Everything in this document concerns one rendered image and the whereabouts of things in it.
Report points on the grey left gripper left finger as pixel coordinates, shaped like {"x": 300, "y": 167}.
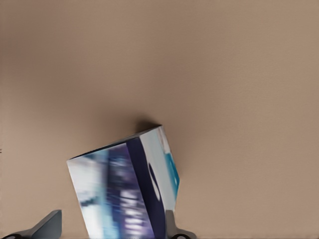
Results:
{"x": 47, "y": 225}

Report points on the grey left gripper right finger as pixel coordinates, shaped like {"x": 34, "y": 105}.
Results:
{"x": 172, "y": 225}

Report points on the blue and white printed box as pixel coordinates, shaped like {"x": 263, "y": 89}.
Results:
{"x": 124, "y": 189}

